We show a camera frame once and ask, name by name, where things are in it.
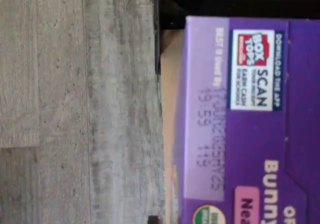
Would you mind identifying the wooden shelf board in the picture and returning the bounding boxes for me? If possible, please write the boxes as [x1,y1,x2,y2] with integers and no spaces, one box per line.
[159,29,187,224]

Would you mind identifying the purple Annie's box pink patch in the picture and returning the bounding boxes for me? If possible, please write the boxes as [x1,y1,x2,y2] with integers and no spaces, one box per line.
[172,15,320,224]

